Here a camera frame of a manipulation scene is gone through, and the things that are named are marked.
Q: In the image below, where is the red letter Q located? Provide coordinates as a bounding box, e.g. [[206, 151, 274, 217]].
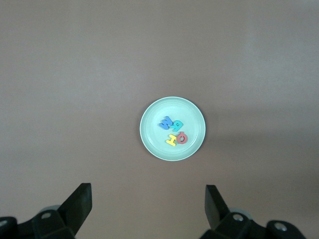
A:
[[177, 131, 189, 145]]

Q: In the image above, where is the teal letter R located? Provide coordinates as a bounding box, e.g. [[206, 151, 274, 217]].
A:
[[169, 120, 185, 132]]

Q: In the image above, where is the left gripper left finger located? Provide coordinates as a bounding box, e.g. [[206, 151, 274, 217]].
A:
[[0, 183, 92, 239]]

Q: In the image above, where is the yellow letter H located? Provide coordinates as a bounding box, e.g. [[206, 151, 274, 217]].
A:
[[165, 133, 178, 147]]

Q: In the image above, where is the blue letter M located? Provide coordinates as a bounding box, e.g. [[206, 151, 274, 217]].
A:
[[158, 115, 174, 130]]

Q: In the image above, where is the green plate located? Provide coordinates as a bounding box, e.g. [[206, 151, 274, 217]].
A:
[[139, 96, 207, 162]]

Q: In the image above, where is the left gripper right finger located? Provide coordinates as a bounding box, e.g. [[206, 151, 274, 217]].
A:
[[200, 184, 305, 239]]

